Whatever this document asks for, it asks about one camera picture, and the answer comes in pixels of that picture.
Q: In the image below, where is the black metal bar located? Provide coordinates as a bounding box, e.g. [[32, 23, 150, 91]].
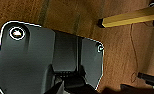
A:
[[137, 72, 154, 84]]

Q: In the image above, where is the black floor cable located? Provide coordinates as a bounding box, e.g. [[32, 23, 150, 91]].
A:
[[128, 26, 141, 83]]

